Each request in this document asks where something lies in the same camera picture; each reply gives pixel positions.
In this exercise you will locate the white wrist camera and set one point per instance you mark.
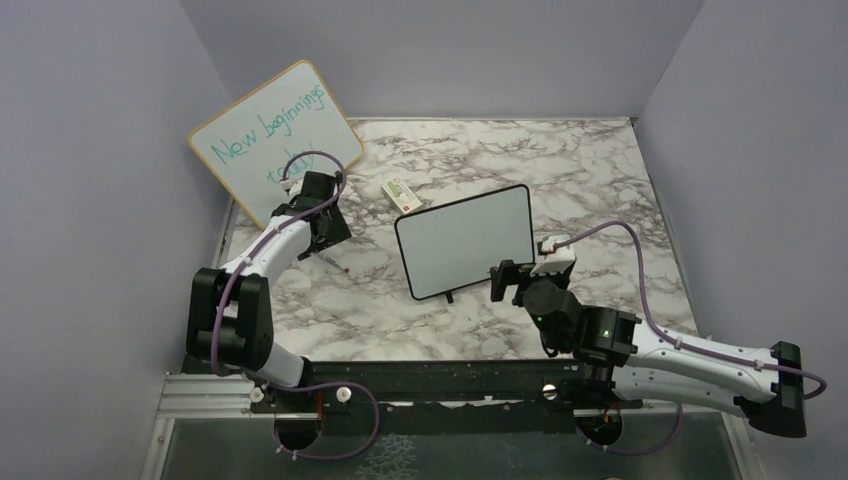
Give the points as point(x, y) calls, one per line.
point(554, 256)
point(292, 186)

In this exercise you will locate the wood-framed whiteboard with writing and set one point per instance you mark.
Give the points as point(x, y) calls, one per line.
point(277, 129)

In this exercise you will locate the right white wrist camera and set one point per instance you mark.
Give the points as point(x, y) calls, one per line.
point(554, 256)

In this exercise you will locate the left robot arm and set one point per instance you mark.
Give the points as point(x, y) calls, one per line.
point(230, 320)

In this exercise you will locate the black-framed whiteboard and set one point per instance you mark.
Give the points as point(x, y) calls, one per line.
point(454, 245)

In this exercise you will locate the small green white box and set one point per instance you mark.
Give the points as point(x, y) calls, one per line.
point(401, 197)

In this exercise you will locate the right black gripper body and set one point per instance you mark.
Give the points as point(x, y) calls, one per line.
point(560, 279)

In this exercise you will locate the black metal base rail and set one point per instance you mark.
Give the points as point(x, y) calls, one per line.
point(361, 399)

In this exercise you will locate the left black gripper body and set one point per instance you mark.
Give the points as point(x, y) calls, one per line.
point(335, 232)

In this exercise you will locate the magenta capped whiteboard marker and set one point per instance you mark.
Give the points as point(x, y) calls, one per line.
point(335, 263)

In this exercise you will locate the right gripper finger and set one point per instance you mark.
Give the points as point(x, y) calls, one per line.
point(508, 269)
point(498, 286)

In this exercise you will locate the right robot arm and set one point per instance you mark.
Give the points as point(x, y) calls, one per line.
point(632, 361)

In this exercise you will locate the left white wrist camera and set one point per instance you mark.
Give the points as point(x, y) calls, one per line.
point(292, 186)

